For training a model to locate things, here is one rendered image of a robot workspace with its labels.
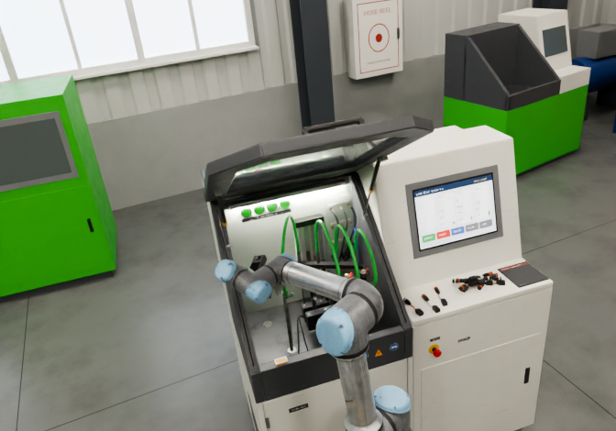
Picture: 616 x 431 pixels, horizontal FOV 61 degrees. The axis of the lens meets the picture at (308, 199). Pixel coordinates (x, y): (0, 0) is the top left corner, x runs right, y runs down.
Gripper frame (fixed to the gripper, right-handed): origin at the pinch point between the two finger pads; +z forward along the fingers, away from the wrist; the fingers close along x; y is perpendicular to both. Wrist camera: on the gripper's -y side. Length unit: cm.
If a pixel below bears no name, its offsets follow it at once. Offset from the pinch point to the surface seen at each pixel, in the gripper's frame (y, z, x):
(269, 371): 31.3, 14.2, -8.5
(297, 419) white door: 49, 40, -9
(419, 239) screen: -28, 51, 44
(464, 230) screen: -34, 64, 63
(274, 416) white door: 48, 31, -15
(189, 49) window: -301, 175, -221
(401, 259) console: -20, 50, 36
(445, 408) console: 43, 94, 43
